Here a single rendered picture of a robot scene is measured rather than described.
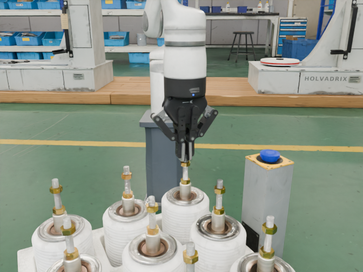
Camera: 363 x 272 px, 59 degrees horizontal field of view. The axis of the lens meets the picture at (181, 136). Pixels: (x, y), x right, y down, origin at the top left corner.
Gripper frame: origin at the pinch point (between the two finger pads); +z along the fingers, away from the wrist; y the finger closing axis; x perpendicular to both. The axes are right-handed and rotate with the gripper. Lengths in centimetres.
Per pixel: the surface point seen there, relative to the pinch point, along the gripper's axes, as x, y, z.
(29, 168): 86, -36, 35
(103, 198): 50, -11, 35
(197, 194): -1.0, 2.3, 9.6
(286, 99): 134, 135, 30
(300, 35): 400, 371, -3
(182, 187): -0.8, -0.9, 7.3
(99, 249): -1.1, -17.6, 16.9
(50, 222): -0.5, -25.1, 9.5
